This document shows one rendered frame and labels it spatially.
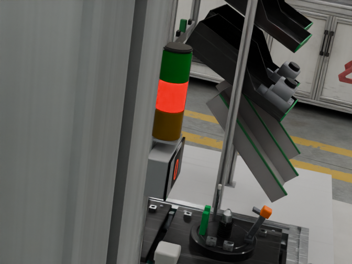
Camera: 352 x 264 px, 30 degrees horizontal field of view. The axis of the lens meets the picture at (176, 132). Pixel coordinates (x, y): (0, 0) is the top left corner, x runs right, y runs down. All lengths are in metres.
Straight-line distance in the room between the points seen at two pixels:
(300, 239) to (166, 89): 0.58
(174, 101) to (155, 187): 0.14
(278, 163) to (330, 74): 3.74
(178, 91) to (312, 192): 0.98
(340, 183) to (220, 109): 2.81
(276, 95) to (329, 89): 3.90
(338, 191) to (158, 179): 3.13
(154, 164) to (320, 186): 1.03
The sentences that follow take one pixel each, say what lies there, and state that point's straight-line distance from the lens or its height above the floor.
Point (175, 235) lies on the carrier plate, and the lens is 1.39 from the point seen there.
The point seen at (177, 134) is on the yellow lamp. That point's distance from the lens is 1.09.
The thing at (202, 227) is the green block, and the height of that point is 1.01.
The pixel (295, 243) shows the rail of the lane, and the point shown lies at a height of 0.96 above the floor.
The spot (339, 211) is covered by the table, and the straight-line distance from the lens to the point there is 1.90.
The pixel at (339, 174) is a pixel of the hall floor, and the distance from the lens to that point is 4.40.
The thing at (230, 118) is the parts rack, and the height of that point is 1.17.
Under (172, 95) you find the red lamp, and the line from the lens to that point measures 1.06.
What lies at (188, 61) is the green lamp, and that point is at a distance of 1.05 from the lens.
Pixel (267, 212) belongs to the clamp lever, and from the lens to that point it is 1.34.
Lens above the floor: 1.67
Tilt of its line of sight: 21 degrees down
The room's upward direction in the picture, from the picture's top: 8 degrees clockwise
